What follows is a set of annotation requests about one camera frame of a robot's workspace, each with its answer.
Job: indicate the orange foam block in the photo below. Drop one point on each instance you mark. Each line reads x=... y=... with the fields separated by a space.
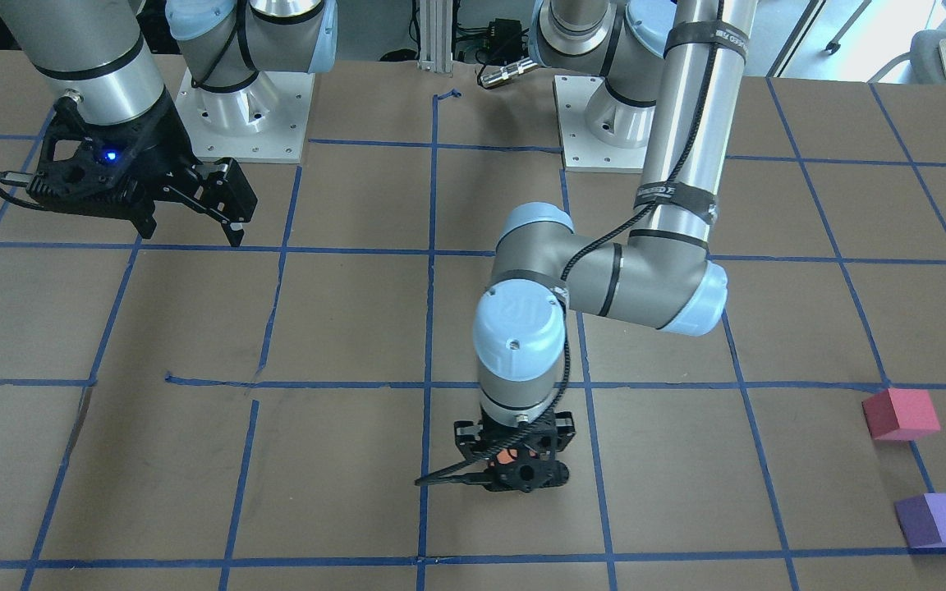
x=507 y=457

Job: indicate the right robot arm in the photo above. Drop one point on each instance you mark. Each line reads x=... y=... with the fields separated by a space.
x=96 y=52

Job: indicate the pink foam block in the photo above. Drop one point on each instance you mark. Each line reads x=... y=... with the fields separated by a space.
x=900 y=414

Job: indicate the silver cable connector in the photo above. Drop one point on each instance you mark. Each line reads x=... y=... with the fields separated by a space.
x=505 y=74

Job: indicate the purple foam block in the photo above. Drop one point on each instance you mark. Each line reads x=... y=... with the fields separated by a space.
x=922 y=519

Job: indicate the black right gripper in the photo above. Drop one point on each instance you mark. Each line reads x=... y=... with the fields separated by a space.
x=163 y=139

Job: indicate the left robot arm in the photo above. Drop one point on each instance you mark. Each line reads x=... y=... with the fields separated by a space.
x=653 y=269

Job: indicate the aluminium frame post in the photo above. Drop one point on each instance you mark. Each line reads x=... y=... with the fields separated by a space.
x=435 y=36

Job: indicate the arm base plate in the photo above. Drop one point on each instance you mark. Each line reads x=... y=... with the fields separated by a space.
x=264 y=123
x=599 y=132

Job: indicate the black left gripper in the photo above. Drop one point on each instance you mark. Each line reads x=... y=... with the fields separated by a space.
x=465 y=435

